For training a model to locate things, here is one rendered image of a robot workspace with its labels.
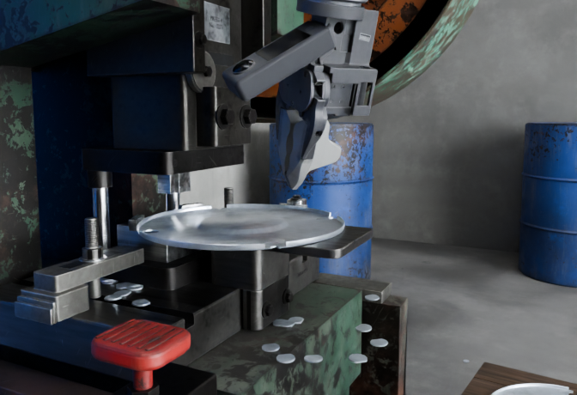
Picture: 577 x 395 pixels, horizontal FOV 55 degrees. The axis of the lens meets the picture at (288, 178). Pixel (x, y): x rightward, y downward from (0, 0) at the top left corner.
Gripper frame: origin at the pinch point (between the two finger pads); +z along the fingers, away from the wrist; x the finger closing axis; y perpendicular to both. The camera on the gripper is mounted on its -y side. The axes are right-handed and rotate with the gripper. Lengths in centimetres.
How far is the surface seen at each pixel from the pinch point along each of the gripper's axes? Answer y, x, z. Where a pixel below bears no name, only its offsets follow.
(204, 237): -6.8, 7.2, 10.7
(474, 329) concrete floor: 151, 80, 115
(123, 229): -14.2, 20.0, 15.3
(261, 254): 0.4, 4.9, 13.0
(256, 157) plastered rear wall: 113, 232, 91
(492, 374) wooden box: 67, 11, 57
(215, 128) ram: -3.6, 14.6, -1.4
